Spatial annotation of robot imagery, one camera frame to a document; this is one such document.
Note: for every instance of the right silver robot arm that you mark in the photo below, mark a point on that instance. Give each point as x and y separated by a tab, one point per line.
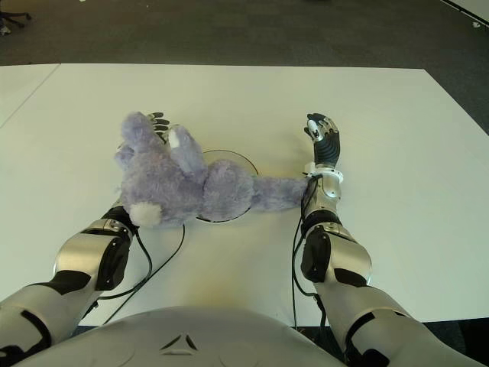
336	264

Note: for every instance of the purple plush bunny doll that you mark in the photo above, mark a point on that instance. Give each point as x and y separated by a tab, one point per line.
172	179

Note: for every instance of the black office chair base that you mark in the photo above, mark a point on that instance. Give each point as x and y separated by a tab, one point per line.
15	16

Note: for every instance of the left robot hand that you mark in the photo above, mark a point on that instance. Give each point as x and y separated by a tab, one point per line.
160	122

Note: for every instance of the silver robot torso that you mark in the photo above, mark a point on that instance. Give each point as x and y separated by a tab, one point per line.
183	340

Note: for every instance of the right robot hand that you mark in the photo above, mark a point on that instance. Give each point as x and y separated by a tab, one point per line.
326	149

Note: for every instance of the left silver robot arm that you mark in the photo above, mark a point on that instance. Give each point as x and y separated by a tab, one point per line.
91	260

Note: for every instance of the white plate black rim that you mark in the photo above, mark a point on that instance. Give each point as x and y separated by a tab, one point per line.
229	156

